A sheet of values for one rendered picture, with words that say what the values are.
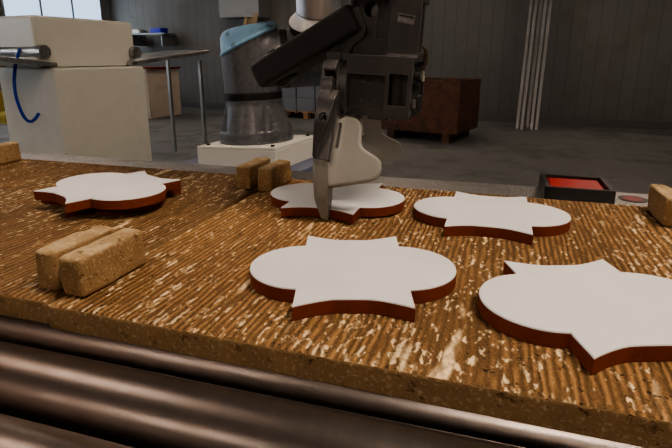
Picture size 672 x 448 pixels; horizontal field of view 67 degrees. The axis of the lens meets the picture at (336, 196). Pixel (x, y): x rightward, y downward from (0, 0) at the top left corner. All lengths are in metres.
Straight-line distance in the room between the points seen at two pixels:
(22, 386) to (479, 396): 0.23
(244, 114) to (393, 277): 0.74
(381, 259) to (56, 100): 4.35
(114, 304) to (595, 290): 0.29
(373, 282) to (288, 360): 0.08
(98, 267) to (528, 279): 0.27
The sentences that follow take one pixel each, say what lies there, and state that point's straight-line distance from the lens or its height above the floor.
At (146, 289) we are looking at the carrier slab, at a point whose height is 0.94.
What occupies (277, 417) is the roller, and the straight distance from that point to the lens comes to 0.26.
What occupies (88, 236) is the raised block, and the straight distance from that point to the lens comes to 0.39.
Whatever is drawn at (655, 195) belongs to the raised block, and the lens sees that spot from 0.56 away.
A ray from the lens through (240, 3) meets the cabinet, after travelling 10.55.
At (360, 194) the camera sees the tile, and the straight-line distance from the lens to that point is 0.51.
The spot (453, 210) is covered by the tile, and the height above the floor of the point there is 0.95.
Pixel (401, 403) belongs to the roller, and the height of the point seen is 0.91.
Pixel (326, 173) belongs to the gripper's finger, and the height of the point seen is 0.98.
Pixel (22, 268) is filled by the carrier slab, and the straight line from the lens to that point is 0.42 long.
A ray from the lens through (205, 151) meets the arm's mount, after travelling 1.06.
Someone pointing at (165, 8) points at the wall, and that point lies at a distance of 12.17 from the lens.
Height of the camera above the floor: 1.08
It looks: 15 degrees down
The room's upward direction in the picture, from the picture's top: straight up
